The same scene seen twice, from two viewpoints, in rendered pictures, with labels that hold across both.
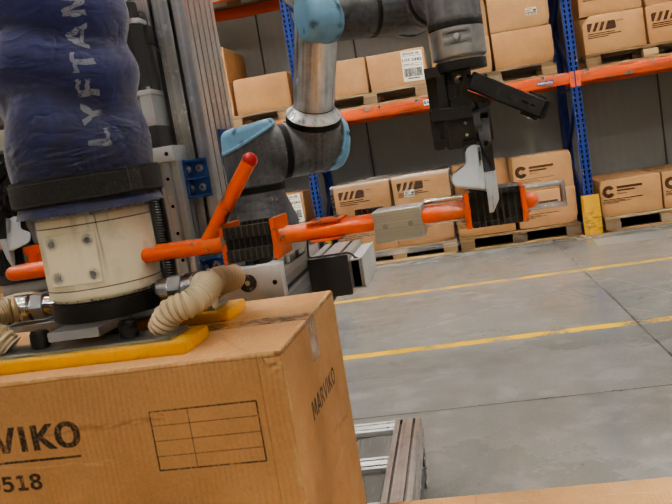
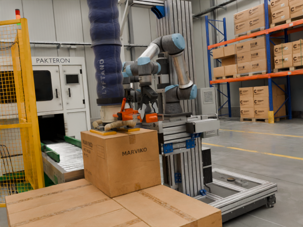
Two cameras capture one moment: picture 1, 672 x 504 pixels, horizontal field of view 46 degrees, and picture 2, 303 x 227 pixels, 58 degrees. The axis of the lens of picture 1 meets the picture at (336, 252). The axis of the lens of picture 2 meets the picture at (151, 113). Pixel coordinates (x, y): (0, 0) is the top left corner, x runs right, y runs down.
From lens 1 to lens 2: 1.47 m
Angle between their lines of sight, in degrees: 50
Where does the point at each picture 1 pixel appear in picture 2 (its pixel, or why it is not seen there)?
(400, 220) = (135, 117)
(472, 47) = (142, 81)
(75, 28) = (102, 71)
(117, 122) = (108, 89)
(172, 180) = (163, 97)
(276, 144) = (173, 91)
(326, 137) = (185, 91)
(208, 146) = not seen: hidden behind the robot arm
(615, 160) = not seen: outside the picture
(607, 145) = not seen: outside the picture
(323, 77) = (180, 75)
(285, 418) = (105, 152)
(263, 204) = (168, 106)
